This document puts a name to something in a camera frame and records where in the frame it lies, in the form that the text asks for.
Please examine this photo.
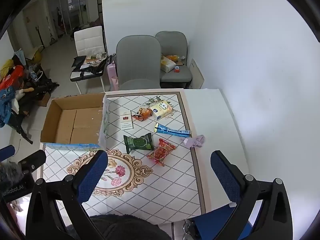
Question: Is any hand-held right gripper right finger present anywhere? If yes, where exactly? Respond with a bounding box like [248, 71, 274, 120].
[210, 150, 293, 240]

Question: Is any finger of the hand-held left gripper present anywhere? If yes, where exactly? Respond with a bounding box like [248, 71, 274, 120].
[15, 150, 47, 173]
[0, 145, 15, 161]

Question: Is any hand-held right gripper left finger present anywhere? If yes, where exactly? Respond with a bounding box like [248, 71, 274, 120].
[26, 150, 108, 240]

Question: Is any green snack packet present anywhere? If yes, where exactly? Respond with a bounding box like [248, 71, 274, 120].
[123, 133, 155, 155]

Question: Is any white cigarette box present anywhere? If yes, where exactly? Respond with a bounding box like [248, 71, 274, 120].
[120, 114, 134, 130]

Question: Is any red snack packet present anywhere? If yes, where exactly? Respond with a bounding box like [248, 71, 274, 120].
[147, 138, 176, 167]

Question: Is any long blue packet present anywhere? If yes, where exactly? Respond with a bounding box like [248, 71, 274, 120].
[154, 123, 192, 137]

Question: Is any orange snack packet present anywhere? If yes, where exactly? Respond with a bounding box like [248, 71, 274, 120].
[132, 107, 153, 122]

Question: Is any yellow carton box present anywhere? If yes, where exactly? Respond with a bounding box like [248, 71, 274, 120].
[149, 100, 173, 120]

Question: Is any person's left forearm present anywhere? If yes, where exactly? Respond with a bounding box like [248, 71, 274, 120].
[0, 162, 24, 193]

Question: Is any blue chair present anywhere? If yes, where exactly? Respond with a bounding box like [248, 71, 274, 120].
[185, 202, 253, 240]

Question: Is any blue garment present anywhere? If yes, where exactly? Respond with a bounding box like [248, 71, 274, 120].
[0, 86, 16, 128]

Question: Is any person's dark fuzzy clothing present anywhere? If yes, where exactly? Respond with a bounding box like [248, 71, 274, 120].
[67, 214, 173, 240]

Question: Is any floral patterned tablecloth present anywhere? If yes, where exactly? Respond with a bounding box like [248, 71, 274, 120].
[41, 91, 207, 224]

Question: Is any small cardboard box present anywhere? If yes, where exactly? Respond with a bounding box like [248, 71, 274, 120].
[37, 92, 52, 107]

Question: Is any pile of clothes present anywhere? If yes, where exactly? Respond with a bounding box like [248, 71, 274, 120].
[0, 50, 60, 145]

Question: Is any red plastic bag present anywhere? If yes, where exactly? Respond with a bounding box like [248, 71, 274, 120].
[0, 65, 25, 89]

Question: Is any yellow garment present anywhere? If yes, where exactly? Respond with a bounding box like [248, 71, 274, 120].
[0, 59, 14, 79]

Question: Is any pink suitcase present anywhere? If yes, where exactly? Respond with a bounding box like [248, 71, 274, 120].
[107, 54, 119, 92]

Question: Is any white board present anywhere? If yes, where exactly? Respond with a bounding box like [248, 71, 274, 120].
[189, 59, 205, 90]

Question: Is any black cloth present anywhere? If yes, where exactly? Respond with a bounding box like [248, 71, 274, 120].
[85, 62, 108, 75]

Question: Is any black flat bag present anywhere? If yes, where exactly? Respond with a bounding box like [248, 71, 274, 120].
[72, 56, 87, 68]

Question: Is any stack of papers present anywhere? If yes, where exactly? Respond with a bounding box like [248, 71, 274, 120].
[85, 54, 107, 64]

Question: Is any grey upholstered chair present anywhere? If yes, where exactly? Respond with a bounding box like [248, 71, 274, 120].
[155, 31, 193, 89]
[116, 35, 162, 90]

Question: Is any white tissue pack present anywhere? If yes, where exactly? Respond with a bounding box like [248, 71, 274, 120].
[160, 56, 176, 72]

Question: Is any white padded chair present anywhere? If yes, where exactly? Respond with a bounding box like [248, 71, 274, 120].
[70, 26, 107, 94]

